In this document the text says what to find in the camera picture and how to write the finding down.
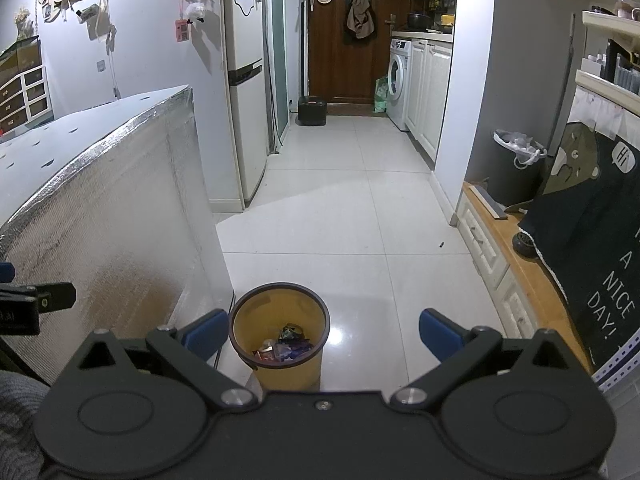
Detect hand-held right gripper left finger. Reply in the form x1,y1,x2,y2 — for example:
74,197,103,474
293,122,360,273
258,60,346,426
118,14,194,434
62,309,260,408

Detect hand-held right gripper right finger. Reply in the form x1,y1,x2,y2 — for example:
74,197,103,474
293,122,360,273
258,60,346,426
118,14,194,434
390,308,586,408

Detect yellow waste bin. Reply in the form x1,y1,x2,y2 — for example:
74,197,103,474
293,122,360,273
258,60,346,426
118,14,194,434
229,283,332,391

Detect pile of wrappers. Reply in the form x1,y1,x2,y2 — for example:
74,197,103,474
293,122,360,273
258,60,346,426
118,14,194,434
252,325,316,363

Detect grey trash bin white liner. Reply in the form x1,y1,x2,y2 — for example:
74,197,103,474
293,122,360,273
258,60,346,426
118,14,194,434
494,129,549,207

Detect white low drawer cabinet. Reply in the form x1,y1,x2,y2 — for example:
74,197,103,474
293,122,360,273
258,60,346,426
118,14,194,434
456,180,601,376

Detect grey knit clothing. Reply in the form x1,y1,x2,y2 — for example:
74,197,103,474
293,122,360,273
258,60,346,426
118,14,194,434
0,372,51,480

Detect foil-covered table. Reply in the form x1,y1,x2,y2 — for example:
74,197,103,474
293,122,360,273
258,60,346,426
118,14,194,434
0,85,236,386

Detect grey flat board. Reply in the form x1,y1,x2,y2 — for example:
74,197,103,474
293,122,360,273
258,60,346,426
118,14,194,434
471,183,509,221

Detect black printed cloth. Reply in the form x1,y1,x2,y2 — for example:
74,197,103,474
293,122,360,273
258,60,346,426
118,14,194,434
517,120,640,376

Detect white drawer unit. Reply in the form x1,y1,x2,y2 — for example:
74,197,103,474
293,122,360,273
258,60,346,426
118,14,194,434
0,65,51,133

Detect brown storage box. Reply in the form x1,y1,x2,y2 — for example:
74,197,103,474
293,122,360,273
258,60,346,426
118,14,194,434
0,35,43,81

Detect white refrigerator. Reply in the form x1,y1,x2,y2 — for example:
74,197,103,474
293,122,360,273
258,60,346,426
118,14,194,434
220,0,273,211

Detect white kitchen cabinets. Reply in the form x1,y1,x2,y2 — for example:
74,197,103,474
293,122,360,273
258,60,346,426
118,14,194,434
404,35,453,161

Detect green plastic bag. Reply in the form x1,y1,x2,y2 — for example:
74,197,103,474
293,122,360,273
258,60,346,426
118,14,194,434
372,76,390,113

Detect black floor box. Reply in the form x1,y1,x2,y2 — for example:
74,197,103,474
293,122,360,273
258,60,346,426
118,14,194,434
296,96,328,127

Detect dried flower bunch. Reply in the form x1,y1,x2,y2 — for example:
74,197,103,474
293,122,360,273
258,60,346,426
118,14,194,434
14,7,35,41

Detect white washing machine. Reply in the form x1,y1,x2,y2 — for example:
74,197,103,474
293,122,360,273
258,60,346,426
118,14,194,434
387,37,413,131

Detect frosted glass sliding door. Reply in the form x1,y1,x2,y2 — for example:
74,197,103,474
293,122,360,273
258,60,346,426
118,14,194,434
265,0,293,153

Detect brown wooden door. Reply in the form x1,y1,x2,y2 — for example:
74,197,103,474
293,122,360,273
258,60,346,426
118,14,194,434
306,0,401,103

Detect row of toiletry bottles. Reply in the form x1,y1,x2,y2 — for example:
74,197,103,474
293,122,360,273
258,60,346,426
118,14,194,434
582,40,640,95

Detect brown hanging bag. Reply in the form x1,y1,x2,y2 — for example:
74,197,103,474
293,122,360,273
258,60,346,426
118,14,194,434
346,0,377,41

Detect cream wall shelf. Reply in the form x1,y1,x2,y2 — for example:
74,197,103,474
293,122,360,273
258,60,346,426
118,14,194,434
575,7,640,106

